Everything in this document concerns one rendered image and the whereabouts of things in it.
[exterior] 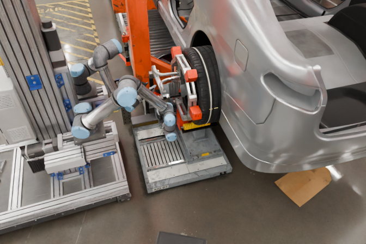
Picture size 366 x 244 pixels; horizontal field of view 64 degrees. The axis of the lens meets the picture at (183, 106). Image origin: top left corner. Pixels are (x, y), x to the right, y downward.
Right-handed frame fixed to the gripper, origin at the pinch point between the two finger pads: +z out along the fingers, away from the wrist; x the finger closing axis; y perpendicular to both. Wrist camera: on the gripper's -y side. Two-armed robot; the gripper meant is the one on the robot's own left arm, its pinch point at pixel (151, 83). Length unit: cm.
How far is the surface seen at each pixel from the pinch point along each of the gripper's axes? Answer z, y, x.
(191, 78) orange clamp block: -13, -29, 45
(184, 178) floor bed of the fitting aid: -27, 75, 48
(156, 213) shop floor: -65, 83, 41
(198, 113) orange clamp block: -20, -5, 55
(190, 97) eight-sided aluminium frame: -16, -14, 46
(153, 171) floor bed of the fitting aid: -34, 75, 18
